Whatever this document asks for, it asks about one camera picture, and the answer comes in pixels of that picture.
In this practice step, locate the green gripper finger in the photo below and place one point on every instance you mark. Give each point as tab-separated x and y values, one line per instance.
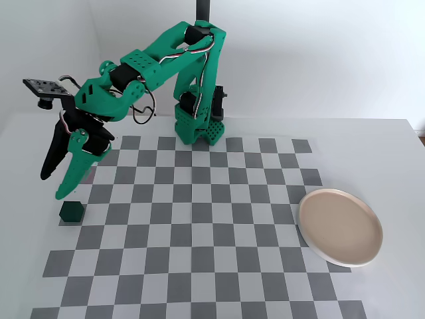
78	166

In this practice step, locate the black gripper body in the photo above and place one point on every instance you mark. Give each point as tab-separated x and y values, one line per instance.
87	133

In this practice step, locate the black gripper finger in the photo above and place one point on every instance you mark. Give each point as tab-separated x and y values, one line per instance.
54	156

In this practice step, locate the dark green dice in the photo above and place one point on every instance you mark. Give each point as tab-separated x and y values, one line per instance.
71	212

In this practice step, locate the green perforated robot base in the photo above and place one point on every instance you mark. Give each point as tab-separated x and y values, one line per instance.
212	133

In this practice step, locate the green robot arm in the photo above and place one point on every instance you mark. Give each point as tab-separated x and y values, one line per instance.
172	63

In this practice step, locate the beige round plate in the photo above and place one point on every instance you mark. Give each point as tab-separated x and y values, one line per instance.
338	226

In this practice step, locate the grey white checkerboard mat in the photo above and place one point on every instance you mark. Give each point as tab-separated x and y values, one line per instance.
199	232

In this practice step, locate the black vertical pole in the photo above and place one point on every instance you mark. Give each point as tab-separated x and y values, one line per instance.
203	10

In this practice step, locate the black wrist camera board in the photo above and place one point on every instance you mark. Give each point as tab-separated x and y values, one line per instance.
43	87

